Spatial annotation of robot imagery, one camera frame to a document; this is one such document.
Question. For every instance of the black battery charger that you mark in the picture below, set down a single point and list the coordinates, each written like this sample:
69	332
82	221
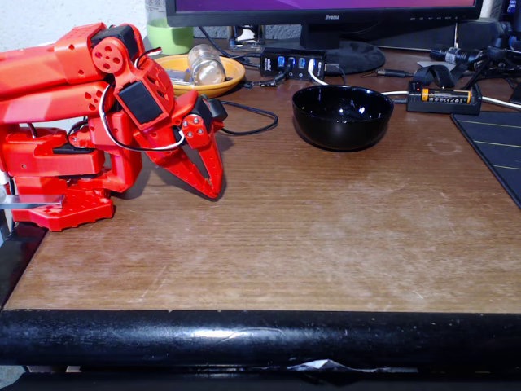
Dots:
439	106

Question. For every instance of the clear glass jar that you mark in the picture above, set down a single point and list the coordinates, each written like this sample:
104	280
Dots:
205	65

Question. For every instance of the black flashlight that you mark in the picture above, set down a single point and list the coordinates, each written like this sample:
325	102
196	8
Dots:
452	55

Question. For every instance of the black computer monitor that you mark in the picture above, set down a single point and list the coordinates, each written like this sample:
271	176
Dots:
366	12

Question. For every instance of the green plastic cup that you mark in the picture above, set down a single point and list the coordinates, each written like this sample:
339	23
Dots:
167	38

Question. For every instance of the yellow and black battery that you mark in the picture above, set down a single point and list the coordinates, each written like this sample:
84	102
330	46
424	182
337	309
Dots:
447	95

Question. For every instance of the silver metal clamp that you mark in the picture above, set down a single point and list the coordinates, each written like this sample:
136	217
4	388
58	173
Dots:
32	201

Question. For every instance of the black usb hub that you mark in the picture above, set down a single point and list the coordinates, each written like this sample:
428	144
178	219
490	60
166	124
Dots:
303	71

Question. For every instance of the black speaker box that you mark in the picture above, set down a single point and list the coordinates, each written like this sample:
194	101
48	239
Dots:
476	34

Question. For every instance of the torn silver tape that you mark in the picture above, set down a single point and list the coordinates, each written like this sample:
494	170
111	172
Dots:
317	363

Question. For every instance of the black glossy bowl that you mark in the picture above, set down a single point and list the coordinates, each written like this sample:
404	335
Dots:
342	130

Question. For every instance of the black tripod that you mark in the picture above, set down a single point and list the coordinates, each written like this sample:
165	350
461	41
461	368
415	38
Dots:
498	53

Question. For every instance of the black mat with yellow lines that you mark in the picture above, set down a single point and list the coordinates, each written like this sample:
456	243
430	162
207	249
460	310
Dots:
496	146

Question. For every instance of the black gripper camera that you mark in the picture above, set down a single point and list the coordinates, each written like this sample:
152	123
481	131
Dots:
213	112

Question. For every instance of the small metal tin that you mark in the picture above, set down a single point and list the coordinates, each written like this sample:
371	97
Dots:
179	77

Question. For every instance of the orange ceramic dish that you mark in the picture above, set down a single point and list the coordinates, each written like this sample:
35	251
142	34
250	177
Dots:
220	83

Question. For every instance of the black padded table edge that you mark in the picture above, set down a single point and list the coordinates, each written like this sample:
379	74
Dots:
260	338

